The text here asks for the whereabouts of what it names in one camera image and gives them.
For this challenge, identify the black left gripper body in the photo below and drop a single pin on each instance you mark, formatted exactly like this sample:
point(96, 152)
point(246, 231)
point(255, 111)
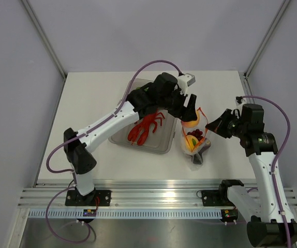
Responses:
point(174, 103)

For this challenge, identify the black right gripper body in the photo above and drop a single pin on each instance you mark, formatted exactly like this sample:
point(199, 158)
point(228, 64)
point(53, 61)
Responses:
point(237, 127)

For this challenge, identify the peach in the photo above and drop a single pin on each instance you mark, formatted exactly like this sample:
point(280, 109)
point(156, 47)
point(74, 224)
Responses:
point(193, 123)

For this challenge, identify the purple grape bunch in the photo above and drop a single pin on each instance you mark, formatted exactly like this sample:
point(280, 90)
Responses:
point(198, 134)

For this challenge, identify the clear zip top bag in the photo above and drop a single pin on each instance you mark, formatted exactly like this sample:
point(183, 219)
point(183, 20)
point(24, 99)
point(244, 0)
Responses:
point(202, 146)

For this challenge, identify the yellow lemon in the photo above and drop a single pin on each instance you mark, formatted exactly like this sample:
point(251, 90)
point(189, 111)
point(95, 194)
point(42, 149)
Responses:
point(190, 143)

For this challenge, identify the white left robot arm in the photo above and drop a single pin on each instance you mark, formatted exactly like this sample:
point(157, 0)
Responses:
point(82, 143)

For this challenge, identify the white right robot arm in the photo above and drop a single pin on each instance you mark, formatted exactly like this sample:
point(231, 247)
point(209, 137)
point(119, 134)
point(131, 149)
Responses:
point(270, 222)

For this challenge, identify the red plastic lobster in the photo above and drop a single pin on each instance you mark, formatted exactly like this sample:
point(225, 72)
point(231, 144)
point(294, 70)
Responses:
point(140, 132)

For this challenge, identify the clear grey plastic tray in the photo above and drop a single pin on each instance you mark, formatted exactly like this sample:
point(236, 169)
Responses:
point(159, 138)

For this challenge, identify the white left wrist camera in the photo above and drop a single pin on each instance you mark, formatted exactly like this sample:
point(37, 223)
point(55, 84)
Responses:
point(184, 81)

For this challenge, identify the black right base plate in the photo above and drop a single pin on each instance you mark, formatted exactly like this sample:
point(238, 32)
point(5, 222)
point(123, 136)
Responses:
point(214, 198)

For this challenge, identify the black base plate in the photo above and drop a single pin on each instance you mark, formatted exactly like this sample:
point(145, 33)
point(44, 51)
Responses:
point(214, 198)
point(93, 199)

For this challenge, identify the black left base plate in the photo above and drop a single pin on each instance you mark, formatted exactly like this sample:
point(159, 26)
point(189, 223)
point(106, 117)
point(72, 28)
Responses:
point(93, 199)

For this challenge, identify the right aluminium frame post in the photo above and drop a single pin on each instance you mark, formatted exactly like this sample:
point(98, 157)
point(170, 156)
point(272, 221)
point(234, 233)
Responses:
point(267, 37)

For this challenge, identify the aluminium frame post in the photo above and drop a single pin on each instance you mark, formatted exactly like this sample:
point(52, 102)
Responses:
point(43, 37)
point(267, 37)

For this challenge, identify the aluminium mounting rail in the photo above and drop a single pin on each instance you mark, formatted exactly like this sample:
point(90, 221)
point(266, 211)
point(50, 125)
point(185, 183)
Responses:
point(142, 194)

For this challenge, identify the left aluminium frame post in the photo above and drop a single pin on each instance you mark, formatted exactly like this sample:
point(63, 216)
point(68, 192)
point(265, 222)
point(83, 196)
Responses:
point(43, 37)

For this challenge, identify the white slotted cable duct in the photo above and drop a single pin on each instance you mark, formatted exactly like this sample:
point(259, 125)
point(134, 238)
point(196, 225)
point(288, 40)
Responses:
point(209, 214)

